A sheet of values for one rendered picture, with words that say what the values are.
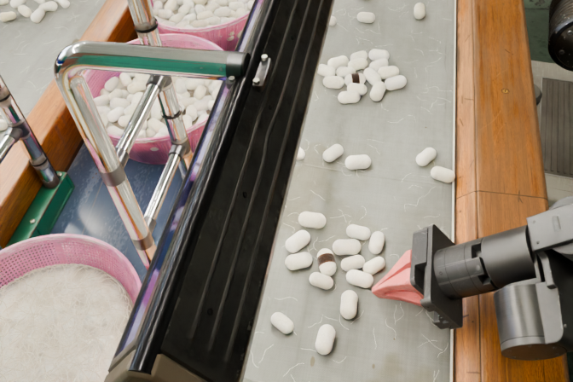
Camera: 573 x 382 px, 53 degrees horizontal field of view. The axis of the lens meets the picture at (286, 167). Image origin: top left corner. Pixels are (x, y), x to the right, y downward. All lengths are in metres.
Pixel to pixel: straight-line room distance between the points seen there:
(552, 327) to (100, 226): 0.65
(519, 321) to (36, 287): 0.59
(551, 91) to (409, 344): 0.87
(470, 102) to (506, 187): 0.17
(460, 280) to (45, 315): 0.51
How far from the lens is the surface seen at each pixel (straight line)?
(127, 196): 0.62
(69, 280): 0.83
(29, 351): 0.80
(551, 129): 1.36
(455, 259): 0.64
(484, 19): 1.11
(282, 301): 0.74
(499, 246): 0.62
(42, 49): 1.20
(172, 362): 0.32
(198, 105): 0.97
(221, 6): 1.21
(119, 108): 1.00
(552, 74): 1.50
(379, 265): 0.74
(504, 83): 0.99
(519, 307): 0.60
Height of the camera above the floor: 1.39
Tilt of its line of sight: 49 degrees down
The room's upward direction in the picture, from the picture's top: 5 degrees counter-clockwise
